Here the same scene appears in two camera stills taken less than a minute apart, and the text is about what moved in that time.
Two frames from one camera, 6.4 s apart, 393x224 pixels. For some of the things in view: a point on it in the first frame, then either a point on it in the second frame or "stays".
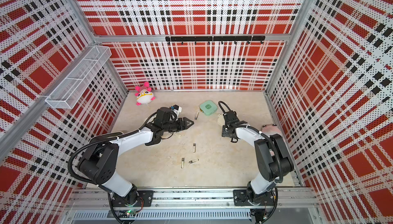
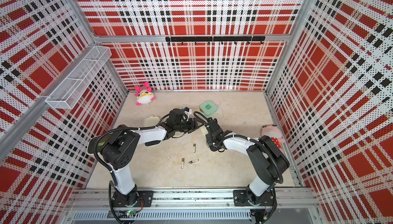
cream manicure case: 220,119 -> 204,130
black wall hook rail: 215,38 stays
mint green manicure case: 208,107 stays
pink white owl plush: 144,94 stays
